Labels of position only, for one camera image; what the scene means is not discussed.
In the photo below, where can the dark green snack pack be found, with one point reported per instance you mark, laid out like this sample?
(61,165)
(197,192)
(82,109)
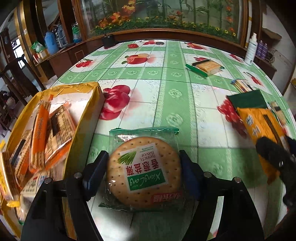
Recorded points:
(251,99)

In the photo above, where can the round french flavor cracker pack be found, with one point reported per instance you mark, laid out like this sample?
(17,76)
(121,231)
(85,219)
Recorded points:
(144,170)

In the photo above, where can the orange cracker pack with barcode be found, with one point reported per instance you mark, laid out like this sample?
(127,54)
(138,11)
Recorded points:
(38,142)

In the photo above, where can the orange cracker pack in box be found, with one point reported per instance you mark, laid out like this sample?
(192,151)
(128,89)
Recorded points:
(60,133)

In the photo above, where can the green snack bag on cabinet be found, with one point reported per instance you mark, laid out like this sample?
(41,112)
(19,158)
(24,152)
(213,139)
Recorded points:
(38,48)

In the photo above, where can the wooden sideboard cabinet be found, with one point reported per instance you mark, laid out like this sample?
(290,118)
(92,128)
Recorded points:
(58,63)

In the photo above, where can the floral glass partition panel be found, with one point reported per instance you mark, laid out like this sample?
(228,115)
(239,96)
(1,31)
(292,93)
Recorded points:
(217,18)

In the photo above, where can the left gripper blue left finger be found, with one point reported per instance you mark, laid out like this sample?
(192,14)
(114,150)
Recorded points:
(93,175)

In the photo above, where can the grey thermos jug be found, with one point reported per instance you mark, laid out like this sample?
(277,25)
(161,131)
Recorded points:
(60,36)

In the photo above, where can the purple bottle right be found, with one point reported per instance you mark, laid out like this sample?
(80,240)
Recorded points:
(264,51)

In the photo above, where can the green edged cracker pack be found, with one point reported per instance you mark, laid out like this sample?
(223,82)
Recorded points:
(205,67)

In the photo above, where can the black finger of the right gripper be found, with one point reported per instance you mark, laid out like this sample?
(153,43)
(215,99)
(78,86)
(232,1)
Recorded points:
(277,156)

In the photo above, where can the green cherry patterned tablecloth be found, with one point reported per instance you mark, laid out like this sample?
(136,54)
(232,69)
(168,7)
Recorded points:
(164,92)

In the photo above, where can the small black cup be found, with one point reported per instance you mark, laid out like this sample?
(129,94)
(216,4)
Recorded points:
(108,41)

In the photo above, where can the wooden chair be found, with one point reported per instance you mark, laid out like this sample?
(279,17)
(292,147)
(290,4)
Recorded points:
(21,79)

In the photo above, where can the purple bottle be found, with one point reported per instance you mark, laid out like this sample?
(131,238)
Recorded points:
(259,49)
(264,51)

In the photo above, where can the salted egg yolk biscuit pack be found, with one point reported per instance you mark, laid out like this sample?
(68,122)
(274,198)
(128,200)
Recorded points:
(28,194)

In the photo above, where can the white spray bottle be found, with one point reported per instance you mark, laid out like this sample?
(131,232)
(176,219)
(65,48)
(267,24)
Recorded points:
(251,50)

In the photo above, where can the yellow orange snack pack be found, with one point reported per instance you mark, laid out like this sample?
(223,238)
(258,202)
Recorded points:
(260,122)

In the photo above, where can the yellow cardboard box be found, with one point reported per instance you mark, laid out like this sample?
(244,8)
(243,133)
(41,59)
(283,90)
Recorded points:
(86,101)

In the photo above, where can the purple bottle left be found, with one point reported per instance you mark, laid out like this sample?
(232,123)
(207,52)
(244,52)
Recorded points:
(259,49)

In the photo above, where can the blue thermos jug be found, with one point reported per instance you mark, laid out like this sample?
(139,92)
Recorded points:
(51,43)

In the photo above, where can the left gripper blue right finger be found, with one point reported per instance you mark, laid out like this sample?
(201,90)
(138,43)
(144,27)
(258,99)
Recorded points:
(191,174)

